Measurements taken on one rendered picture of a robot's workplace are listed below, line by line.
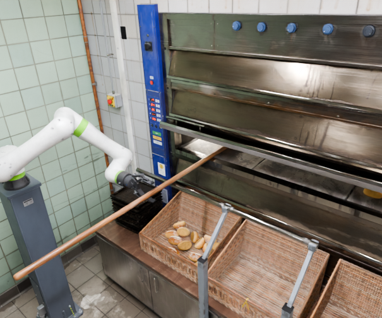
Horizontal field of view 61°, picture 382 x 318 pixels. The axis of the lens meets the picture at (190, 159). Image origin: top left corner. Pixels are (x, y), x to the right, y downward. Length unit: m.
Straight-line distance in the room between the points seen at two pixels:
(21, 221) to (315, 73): 1.86
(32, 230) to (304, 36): 1.92
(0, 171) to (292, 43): 1.63
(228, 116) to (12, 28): 1.56
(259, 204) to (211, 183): 0.39
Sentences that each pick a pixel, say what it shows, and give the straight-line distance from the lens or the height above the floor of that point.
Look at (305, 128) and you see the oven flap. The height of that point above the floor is 1.55.
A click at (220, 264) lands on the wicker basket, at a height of 0.69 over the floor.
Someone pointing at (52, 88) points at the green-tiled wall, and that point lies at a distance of 2.77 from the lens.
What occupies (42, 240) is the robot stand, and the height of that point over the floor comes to 0.80.
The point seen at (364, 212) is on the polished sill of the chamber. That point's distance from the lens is 1.91.
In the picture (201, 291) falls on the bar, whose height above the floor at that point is 0.73.
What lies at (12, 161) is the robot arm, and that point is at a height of 1.45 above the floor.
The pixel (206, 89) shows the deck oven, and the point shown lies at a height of 1.67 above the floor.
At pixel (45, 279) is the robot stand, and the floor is 0.49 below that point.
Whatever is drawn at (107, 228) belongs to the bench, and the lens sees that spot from 2.70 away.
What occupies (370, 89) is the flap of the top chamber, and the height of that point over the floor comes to 1.80.
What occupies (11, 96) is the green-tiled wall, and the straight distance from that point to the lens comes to 2.65.
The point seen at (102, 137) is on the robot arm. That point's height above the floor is 1.44.
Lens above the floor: 2.22
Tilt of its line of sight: 27 degrees down
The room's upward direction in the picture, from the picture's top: 2 degrees counter-clockwise
